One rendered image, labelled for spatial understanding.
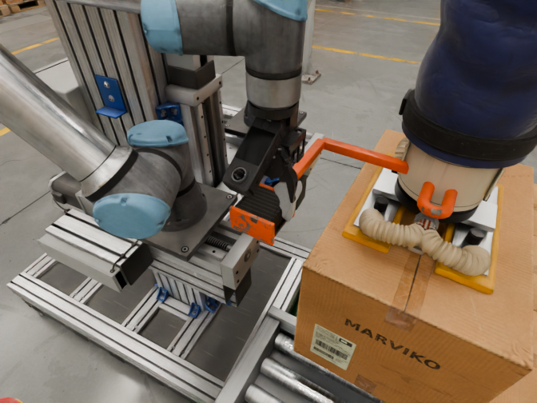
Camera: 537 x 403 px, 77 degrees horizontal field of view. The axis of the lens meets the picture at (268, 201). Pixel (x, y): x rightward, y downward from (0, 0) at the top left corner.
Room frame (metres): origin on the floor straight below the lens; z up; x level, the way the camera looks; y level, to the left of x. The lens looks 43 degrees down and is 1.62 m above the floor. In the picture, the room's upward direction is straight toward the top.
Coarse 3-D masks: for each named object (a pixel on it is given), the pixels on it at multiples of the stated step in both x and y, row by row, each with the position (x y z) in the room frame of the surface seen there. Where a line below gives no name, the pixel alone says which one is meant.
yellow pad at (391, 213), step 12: (384, 168) 0.69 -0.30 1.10; (372, 180) 0.64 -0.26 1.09; (360, 204) 0.56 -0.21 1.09; (372, 204) 0.55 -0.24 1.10; (384, 204) 0.53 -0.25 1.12; (396, 204) 0.55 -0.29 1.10; (384, 216) 0.51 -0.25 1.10; (396, 216) 0.52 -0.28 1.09; (348, 228) 0.48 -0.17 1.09; (360, 240) 0.45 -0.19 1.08; (372, 240) 0.45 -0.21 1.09; (384, 252) 0.43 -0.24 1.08
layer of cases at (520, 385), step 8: (536, 184) 1.28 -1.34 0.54; (536, 192) 1.22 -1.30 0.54; (536, 200) 1.16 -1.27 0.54; (536, 208) 1.11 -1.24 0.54; (536, 216) 1.06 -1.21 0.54; (536, 224) 1.01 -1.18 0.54; (536, 232) 0.96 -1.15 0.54; (536, 240) 0.92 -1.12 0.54; (536, 248) 0.87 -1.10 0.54; (536, 256) 0.83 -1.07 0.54; (536, 264) 0.79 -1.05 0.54; (536, 272) 0.75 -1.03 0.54; (536, 280) 0.72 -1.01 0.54; (536, 288) 0.68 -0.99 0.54; (536, 296) 0.65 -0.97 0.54; (536, 304) 0.62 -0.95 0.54; (536, 312) 0.59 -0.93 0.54; (536, 320) 0.56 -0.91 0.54; (536, 328) 0.53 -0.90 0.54; (536, 336) 0.50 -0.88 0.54; (536, 344) 0.48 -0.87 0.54; (536, 352) 0.45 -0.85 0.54; (536, 360) 0.43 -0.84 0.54; (536, 368) 0.40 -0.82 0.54; (528, 376) 0.38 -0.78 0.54; (536, 376) 0.38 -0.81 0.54; (520, 384) 0.36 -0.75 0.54; (528, 384) 0.36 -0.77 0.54; (536, 384) 0.36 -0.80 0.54; (504, 392) 0.34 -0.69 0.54; (512, 392) 0.34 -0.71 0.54; (520, 392) 0.34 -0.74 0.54; (528, 392) 0.34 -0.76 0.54; (536, 392) 0.34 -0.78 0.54; (496, 400) 0.32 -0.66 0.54; (504, 400) 0.32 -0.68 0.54; (512, 400) 0.32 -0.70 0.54; (520, 400) 0.32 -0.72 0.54; (528, 400) 0.32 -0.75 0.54; (536, 400) 0.32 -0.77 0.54
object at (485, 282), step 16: (496, 192) 0.59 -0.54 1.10; (448, 224) 0.49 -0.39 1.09; (464, 224) 0.49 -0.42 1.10; (496, 224) 0.49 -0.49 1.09; (448, 240) 0.45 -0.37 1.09; (464, 240) 0.44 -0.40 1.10; (480, 240) 0.43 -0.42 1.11; (496, 240) 0.45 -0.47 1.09; (496, 256) 0.41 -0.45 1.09; (448, 272) 0.37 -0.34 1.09; (480, 288) 0.34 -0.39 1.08
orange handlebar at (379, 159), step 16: (320, 144) 0.62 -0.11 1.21; (336, 144) 0.62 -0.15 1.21; (304, 160) 0.56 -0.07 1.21; (368, 160) 0.58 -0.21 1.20; (384, 160) 0.56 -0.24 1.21; (400, 160) 0.56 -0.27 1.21; (432, 192) 0.47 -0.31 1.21; (448, 192) 0.46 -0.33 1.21; (432, 208) 0.42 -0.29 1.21; (448, 208) 0.42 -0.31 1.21
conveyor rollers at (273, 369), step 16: (288, 352) 0.46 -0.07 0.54; (272, 368) 0.40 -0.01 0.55; (320, 368) 0.40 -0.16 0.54; (288, 384) 0.36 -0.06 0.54; (304, 384) 0.36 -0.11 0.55; (352, 384) 0.36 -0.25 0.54; (256, 400) 0.31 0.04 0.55; (272, 400) 0.31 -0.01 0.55; (320, 400) 0.31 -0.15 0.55; (336, 400) 0.31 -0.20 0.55
